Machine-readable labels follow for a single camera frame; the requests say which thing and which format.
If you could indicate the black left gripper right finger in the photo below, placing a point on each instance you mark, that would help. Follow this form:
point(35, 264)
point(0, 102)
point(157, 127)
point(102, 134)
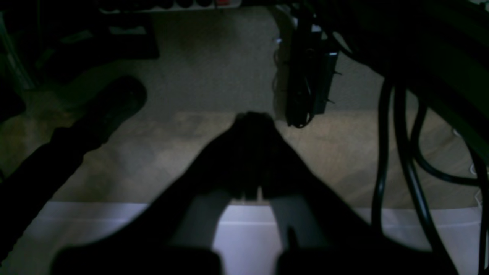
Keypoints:
point(323, 234)

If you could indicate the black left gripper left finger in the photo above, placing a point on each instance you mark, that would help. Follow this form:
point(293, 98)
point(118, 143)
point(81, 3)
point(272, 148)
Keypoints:
point(174, 235)

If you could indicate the black power adapter box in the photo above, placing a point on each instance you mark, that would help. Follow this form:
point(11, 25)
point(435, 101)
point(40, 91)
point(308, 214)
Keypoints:
point(312, 63)

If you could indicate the white power strip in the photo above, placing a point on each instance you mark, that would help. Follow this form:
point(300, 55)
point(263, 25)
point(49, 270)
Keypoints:
point(153, 6)

